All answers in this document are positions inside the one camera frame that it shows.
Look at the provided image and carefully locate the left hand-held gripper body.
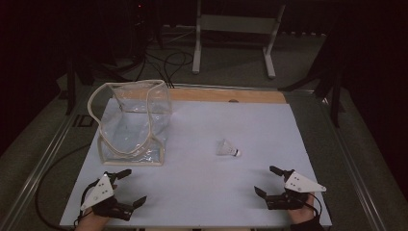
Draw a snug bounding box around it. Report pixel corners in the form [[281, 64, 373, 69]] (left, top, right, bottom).
[[80, 172, 135, 222]]

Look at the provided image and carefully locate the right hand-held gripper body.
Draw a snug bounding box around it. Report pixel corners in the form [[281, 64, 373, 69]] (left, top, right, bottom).
[[265, 170, 327, 212]]

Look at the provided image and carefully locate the clear plastic bag beige trim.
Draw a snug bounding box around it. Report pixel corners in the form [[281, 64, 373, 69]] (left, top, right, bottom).
[[87, 79, 173, 167]]

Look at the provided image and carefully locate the white shuttlecock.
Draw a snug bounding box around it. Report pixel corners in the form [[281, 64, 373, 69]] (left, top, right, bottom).
[[215, 138, 242, 158]]

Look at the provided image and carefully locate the person's right hand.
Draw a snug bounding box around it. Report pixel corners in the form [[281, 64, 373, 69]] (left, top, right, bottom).
[[287, 192, 318, 225]]

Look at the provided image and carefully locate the person's left hand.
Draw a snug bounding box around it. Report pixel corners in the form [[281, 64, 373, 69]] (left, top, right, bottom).
[[75, 207, 112, 231]]

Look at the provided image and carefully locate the white table sheet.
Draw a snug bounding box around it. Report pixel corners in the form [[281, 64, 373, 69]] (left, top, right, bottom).
[[60, 97, 333, 229]]

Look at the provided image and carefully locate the wooden table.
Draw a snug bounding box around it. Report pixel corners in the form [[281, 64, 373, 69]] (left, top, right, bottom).
[[167, 88, 287, 104]]

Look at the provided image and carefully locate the black stand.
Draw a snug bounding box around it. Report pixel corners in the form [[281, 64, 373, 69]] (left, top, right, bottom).
[[64, 54, 97, 116], [278, 28, 347, 129]]

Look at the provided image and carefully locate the grey metal stand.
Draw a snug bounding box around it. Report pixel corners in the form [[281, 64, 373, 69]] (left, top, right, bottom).
[[191, 0, 287, 80]]

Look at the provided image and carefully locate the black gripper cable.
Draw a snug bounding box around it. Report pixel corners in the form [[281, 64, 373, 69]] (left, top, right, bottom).
[[307, 192, 323, 219], [34, 143, 94, 231]]

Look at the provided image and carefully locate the aluminium frame rail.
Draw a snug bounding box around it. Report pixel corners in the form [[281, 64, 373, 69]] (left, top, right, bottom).
[[320, 95, 388, 231], [0, 92, 81, 231]]

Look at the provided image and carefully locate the black floor cable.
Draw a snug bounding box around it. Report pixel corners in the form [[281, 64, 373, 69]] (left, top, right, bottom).
[[140, 50, 195, 89]]

